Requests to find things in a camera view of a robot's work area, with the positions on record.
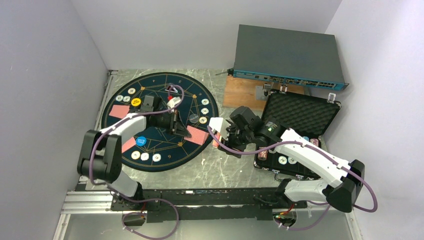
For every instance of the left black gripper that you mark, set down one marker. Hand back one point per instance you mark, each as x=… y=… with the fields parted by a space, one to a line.
x=176 y=126

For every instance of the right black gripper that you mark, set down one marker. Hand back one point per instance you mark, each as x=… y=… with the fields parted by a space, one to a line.
x=229 y=142

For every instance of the red playing card box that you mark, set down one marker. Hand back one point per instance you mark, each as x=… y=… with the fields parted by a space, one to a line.
x=217 y=140

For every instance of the card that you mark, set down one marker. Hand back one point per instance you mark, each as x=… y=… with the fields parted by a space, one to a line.
x=128 y=144
x=119 y=111
x=198 y=136

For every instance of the yellow chip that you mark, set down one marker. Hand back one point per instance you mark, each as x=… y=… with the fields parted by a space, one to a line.
x=203 y=120
x=135 y=155

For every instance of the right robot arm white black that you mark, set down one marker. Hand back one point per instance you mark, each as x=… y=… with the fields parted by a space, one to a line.
x=339 y=182

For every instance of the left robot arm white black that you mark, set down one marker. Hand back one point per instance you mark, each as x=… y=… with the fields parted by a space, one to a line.
x=100 y=157

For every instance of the grey dealer button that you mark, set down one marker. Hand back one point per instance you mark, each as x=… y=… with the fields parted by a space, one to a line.
x=193 y=118

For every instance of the red chip roll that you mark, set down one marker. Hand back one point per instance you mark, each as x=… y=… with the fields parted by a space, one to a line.
x=262 y=156

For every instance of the triangular red black marker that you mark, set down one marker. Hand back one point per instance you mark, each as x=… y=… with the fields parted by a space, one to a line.
x=171 y=89

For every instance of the round dark blue poker mat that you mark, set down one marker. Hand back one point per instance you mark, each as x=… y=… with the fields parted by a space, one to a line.
x=166 y=151

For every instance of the blue round blind button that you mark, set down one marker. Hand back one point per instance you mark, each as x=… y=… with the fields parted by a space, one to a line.
x=140 y=141

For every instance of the wooden board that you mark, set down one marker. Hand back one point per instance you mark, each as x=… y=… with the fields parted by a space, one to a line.
x=246 y=92

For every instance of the yellow round blind button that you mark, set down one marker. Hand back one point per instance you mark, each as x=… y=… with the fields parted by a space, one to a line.
x=135 y=102

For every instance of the black poker chip case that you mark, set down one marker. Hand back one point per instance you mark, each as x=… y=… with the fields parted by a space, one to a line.
x=309 y=116

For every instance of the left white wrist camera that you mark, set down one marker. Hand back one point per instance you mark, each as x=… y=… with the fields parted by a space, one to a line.
x=173 y=101

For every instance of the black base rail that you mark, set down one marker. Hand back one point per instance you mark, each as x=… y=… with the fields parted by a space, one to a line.
x=258 y=203

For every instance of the grey network switch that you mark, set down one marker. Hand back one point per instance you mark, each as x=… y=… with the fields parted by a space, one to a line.
x=288 y=57

